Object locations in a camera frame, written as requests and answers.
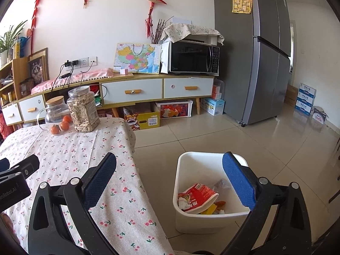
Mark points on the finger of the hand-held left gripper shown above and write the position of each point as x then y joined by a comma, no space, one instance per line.
26,166
4,164

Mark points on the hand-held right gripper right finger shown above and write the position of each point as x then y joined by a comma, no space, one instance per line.
239,180

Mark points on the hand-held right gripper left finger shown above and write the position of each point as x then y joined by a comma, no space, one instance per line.
99,180

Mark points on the yellow snack bag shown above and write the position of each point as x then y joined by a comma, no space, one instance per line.
208,209

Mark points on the white plastic waste bin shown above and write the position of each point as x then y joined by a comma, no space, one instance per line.
196,170

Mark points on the red snack packet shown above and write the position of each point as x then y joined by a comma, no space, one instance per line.
196,195

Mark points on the cherry print tablecloth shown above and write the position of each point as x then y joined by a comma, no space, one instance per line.
66,151

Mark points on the tangerine with leaf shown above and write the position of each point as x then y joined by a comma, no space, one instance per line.
55,129

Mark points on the glass teapot with bamboo lid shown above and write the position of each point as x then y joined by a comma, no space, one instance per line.
54,114

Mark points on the clear jar of seeds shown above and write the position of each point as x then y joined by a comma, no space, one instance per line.
83,111

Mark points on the yellow printed cardboard carton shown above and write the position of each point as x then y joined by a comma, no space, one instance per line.
144,119

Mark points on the brown patterned box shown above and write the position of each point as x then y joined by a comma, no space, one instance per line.
27,87

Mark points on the blue white cardboard box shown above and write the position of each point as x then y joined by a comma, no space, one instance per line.
306,98
212,106
303,109
307,88

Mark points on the clear plastic container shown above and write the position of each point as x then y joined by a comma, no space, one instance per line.
219,89

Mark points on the white storage box red print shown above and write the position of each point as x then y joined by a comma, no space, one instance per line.
174,110

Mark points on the framed cat picture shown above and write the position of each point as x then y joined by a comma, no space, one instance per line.
37,69

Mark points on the brown cardboard box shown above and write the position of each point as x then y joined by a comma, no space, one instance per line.
290,95

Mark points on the pink lace cloth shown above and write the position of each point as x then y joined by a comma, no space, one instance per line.
79,78

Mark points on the small open printed box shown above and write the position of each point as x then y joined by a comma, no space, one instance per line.
320,116

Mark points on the wooden white TV cabinet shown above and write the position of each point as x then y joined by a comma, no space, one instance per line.
119,77

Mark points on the small white pink box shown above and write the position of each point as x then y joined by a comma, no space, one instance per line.
123,71

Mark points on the yellow spray can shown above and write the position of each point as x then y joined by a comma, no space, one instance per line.
17,49

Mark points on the grey refrigerator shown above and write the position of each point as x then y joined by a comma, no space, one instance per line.
247,58

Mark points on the potted green plant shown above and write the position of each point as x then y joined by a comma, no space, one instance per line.
10,39

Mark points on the black microwave oven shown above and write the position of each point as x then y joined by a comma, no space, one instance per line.
194,58

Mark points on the white paper bag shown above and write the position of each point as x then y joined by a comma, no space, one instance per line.
164,58

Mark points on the floral cover cloth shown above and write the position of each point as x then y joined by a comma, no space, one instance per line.
191,30

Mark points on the bundle of dry branches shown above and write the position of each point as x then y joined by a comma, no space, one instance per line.
159,32

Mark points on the white flat box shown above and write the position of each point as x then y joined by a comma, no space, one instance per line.
180,20

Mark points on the yellow paper note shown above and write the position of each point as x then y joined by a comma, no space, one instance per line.
241,4

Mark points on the white wall outlets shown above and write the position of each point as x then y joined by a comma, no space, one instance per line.
83,62

